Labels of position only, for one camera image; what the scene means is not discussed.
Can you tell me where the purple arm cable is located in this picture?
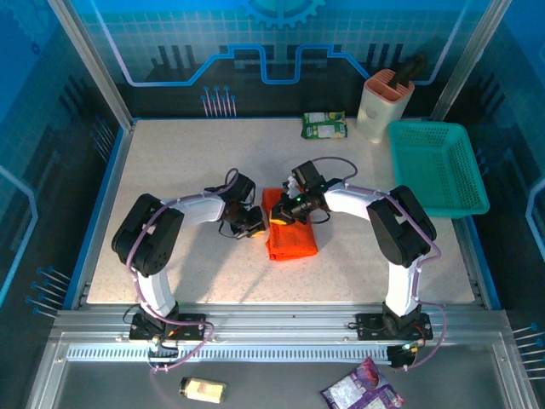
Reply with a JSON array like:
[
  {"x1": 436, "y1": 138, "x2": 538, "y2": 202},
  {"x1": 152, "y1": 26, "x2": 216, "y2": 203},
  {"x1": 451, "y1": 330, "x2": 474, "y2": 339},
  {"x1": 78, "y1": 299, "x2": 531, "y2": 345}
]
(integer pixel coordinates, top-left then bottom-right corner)
[
  {"x1": 310, "y1": 155, "x2": 447, "y2": 371},
  {"x1": 127, "y1": 167, "x2": 240, "y2": 375}
]

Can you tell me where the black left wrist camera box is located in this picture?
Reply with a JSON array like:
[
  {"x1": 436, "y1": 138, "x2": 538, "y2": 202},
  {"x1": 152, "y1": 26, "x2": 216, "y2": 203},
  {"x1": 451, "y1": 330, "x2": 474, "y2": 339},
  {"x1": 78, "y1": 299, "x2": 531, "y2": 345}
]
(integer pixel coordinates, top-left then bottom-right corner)
[{"x1": 228, "y1": 171, "x2": 257, "y2": 204}]

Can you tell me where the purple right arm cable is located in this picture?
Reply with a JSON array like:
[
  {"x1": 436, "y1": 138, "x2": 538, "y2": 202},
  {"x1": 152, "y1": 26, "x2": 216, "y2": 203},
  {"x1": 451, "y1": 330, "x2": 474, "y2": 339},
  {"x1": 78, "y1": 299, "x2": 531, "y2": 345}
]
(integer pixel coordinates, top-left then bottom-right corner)
[{"x1": 310, "y1": 155, "x2": 447, "y2": 371}]

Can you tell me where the black knife handle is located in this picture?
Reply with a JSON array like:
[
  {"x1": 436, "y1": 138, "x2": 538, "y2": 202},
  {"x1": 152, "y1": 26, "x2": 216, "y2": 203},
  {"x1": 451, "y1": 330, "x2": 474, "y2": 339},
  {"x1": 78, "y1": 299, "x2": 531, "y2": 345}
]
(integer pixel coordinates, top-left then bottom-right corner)
[{"x1": 393, "y1": 51, "x2": 428, "y2": 91}]

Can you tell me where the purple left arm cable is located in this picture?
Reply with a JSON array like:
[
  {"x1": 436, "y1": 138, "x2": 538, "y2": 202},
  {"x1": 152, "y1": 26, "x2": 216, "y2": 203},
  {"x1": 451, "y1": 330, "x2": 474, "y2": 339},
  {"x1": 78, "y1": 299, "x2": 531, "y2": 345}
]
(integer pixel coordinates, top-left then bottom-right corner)
[{"x1": 127, "y1": 167, "x2": 240, "y2": 375}]

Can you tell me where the small yellow jar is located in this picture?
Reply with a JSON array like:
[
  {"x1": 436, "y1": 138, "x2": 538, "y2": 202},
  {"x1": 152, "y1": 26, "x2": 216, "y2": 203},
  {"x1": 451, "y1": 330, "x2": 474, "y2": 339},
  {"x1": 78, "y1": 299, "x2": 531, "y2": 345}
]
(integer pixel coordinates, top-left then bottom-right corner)
[{"x1": 178, "y1": 376, "x2": 228, "y2": 404}]

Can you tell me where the orange t-shirt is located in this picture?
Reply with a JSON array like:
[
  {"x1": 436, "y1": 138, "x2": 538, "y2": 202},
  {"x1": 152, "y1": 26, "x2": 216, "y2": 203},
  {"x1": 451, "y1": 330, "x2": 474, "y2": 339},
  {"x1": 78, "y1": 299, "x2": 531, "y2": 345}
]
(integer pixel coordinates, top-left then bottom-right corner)
[{"x1": 261, "y1": 187, "x2": 320, "y2": 262}]

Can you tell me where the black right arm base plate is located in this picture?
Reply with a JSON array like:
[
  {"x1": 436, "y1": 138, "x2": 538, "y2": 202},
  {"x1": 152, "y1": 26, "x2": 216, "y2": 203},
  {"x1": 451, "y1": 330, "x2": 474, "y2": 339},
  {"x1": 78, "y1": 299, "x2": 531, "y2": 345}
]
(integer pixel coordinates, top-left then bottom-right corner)
[{"x1": 355, "y1": 312, "x2": 434, "y2": 342}]

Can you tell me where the white slotted cable duct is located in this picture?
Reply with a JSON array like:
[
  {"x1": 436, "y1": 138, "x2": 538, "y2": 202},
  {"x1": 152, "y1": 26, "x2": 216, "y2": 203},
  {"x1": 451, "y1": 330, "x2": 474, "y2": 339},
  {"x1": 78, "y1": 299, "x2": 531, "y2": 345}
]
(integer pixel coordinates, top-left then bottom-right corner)
[{"x1": 66, "y1": 344, "x2": 393, "y2": 364}]

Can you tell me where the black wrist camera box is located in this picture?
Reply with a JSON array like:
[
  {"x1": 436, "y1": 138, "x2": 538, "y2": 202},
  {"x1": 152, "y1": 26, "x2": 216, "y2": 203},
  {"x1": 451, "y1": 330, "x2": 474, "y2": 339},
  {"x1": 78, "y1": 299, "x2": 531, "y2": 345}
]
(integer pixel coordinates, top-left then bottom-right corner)
[
  {"x1": 228, "y1": 171, "x2": 257, "y2": 204},
  {"x1": 290, "y1": 160, "x2": 324, "y2": 189}
]

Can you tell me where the aluminium frame front rail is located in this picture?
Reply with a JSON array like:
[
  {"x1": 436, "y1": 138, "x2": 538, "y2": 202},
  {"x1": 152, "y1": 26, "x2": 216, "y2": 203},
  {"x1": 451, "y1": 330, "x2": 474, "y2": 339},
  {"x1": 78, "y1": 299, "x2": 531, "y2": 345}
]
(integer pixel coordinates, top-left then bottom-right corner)
[{"x1": 49, "y1": 301, "x2": 514, "y2": 334}]

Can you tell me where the green snack packet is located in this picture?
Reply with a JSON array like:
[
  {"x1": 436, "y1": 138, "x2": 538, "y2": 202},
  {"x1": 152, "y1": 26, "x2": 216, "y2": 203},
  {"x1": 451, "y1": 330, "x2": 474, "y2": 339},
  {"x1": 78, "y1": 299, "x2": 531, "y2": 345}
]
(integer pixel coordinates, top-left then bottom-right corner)
[{"x1": 301, "y1": 111, "x2": 348, "y2": 141}]

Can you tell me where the white knife block pink top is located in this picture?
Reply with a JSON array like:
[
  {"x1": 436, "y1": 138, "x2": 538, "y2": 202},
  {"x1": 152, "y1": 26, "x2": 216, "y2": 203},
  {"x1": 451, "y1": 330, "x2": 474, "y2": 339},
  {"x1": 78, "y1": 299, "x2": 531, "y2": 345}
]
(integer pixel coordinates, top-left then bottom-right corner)
[{"x1": 355, "y1": 68, "x2": 416, "y2": 145}]

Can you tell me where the purple snack packet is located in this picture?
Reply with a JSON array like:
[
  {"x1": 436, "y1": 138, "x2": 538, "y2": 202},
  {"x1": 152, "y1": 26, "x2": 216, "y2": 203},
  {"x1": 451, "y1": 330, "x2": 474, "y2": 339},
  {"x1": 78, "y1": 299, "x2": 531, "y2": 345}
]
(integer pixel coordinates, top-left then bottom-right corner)
[{"x1": 319, "y1": 356, "x2": 405, "y2": 409}]

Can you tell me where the aluminium frame post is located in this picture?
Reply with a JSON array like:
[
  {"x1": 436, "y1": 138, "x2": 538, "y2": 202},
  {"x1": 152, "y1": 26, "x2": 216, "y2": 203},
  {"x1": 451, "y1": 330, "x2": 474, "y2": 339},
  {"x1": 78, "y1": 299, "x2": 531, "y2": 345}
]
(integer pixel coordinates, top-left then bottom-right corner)
[
  {"x1": 428, "y1": 0, "x2": 513, "y2": 123},
  {"x1": 46, "y1": 0, "x2": 138, "y2": 131}
]

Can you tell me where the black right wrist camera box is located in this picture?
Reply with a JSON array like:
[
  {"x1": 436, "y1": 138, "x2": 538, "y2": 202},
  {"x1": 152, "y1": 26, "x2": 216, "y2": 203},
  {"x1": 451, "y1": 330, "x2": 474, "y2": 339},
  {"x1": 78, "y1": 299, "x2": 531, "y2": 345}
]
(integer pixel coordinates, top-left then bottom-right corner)
[{"x1": 290, "y1": 160, "x2": 324, "y2": 189}]

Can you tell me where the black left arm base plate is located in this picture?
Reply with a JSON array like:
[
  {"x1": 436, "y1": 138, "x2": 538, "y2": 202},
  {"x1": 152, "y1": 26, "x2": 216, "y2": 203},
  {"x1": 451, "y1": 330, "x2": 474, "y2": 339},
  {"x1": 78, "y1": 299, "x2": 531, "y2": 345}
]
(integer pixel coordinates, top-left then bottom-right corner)
[{"x1": 129, "y1": 314, "x2": 208, "y2": 342}]

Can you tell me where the teal plastic basket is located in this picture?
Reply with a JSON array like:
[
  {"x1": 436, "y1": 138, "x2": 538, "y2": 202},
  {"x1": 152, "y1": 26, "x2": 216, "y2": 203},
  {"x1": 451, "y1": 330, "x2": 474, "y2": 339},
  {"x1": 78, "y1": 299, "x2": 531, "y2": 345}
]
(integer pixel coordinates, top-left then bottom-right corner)
[{"x1": 387, "y1": 120, "x2": 491, "y2": 220}]

